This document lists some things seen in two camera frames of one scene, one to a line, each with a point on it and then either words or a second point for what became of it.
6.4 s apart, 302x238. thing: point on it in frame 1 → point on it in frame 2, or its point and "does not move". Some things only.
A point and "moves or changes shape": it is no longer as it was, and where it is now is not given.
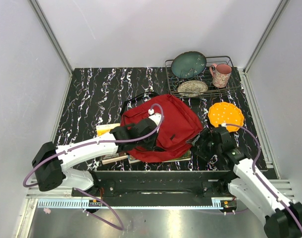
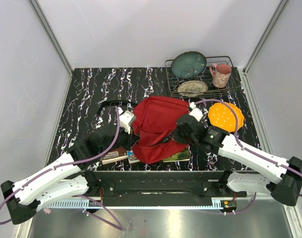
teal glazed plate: (188, 64) does not move
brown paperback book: (114, 157) does not move
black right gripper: (206, 135) → (175, 136)
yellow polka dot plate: (225, 112) does not move
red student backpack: (178, 124) moves or changes shape
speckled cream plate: (192, 88) does not move
